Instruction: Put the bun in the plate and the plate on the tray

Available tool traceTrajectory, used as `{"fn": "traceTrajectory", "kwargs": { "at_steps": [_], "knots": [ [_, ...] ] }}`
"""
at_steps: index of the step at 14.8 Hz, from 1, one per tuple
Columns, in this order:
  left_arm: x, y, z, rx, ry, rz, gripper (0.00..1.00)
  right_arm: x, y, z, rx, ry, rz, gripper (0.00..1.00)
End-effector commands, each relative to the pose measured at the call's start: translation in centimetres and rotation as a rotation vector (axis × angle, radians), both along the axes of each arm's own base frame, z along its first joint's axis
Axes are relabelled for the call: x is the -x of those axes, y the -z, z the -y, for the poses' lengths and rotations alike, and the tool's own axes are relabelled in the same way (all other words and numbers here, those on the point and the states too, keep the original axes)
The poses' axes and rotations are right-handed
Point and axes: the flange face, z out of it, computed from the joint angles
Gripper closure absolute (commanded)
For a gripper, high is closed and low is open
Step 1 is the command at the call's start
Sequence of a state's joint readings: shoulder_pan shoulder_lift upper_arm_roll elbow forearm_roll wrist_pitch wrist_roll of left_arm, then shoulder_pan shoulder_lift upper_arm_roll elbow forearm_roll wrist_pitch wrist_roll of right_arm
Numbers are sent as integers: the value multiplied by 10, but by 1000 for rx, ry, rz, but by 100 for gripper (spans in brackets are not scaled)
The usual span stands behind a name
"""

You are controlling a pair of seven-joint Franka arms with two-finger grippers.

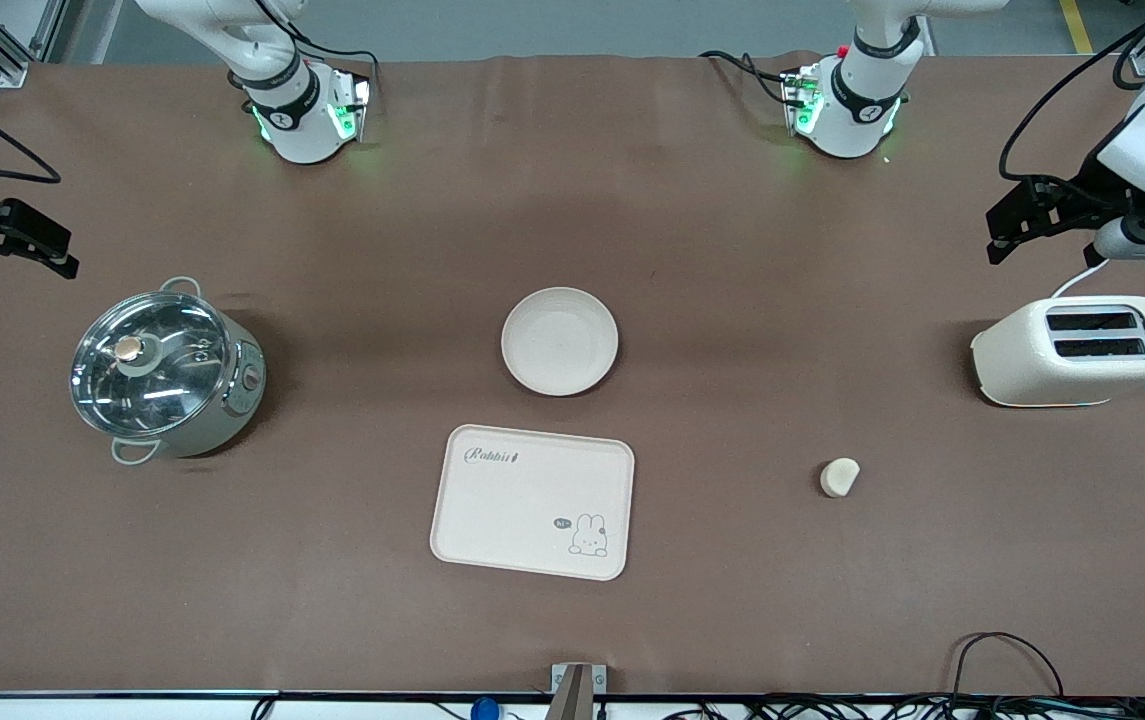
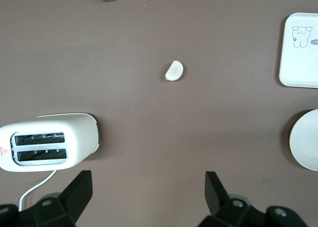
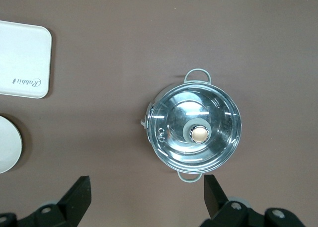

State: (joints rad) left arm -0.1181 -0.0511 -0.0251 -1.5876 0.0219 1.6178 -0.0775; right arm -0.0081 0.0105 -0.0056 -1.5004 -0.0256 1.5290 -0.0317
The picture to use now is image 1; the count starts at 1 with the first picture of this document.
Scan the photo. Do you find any small white steamed bun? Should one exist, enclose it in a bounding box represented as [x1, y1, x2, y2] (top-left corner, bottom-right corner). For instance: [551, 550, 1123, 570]
[820, 458, 861, 499]

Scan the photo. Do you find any round cream plate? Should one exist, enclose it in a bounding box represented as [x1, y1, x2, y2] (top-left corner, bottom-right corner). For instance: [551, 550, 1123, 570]
[501, 287, 620, 397]

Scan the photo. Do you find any cream two-slot toaster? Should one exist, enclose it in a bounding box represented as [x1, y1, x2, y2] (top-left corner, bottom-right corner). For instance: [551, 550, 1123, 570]
[970, 295, 1145, 408]

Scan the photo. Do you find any grey electric cooking pot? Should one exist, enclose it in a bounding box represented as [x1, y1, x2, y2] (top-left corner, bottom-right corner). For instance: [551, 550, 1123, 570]
[69, 277, 267, 467]

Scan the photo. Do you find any brown table mat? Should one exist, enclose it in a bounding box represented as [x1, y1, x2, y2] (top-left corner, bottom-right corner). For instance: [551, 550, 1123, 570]
[0, 52, 1145, 699]

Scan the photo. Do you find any cream rabbit print tray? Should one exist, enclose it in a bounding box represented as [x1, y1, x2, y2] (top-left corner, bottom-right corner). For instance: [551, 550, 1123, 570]
[430, 424, 636, 582]

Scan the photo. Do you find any white toaster power cable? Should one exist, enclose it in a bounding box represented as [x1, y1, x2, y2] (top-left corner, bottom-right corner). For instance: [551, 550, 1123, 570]
[1050, 258, 1109, 300]

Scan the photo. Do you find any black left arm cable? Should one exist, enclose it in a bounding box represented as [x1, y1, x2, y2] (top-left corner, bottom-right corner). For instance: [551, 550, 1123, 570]
[998, 0, 1145, 183]

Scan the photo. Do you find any black left base cable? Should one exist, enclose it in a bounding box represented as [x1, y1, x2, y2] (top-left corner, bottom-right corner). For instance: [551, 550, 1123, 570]
[699, 49, 795, 107]

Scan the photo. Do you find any looped black cable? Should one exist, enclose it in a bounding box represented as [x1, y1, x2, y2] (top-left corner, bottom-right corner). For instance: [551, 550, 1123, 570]
[950, 631, 1066, 701]

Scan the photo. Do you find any black cable bundle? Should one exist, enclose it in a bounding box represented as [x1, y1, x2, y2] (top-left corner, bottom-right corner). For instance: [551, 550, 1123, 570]
[667, 694, 1145, 720]

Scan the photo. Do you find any grey metal camera mount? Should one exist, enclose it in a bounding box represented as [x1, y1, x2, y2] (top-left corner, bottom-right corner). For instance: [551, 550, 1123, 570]
[550, 662, 607, 720]

